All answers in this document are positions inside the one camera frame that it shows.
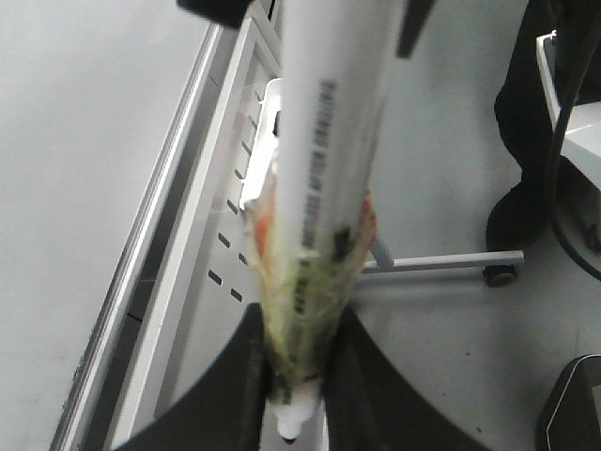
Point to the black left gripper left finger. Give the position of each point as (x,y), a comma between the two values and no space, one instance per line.
(224,409)

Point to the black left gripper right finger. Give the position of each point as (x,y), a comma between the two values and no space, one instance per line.
(370,406)

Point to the white whiteboard marker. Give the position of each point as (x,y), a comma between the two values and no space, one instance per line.
(336,57)

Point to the large whiteboard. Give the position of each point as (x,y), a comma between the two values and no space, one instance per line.
(97,99)

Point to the white perforated metal panel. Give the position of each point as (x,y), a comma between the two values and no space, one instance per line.
(205,282)

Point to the black caster wheel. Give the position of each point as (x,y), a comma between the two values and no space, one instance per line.
(498,276)

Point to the red magnet taped to marker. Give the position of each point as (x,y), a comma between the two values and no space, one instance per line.
(260,221)

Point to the black device at corner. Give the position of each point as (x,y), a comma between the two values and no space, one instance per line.
(570,419)

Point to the black hanging cloth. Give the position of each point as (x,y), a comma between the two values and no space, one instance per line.
(519,218)

